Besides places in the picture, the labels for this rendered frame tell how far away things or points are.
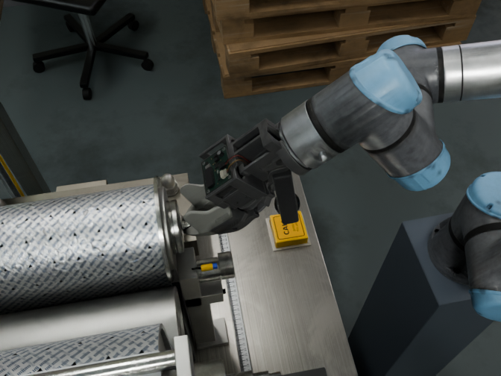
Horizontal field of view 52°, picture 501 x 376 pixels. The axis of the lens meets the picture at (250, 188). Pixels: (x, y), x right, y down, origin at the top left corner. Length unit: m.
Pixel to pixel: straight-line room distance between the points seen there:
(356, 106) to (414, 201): 1.79
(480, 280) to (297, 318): 0.34
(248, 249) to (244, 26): 1.51
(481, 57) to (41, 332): 0.66
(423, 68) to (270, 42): 1.80
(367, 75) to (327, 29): 1.98
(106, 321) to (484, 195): 0.65
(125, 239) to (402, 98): 0.37
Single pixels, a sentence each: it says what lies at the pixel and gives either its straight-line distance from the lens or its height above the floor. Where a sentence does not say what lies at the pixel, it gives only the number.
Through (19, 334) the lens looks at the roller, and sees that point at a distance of 0.72.
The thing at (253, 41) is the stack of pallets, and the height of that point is 0.30.
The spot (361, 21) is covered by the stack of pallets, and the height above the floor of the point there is 0.35.
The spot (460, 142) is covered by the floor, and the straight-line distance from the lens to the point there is 2.64.
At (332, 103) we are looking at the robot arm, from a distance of 0.58.
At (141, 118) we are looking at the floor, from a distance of 2.60.
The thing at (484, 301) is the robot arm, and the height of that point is 1.09.
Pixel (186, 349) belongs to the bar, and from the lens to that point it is 0.42.
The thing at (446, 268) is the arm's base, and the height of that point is 0.92.
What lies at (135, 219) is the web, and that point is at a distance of 0.66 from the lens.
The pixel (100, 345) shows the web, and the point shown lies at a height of 1.39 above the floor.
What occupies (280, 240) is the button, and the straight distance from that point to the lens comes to 1.07.
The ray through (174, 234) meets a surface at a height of 1.28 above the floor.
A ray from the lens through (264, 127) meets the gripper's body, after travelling 0.60.
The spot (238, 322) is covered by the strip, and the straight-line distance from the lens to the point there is 1.02.
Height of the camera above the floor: 1.86
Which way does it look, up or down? 55 degrees down
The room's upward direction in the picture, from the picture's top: straight up
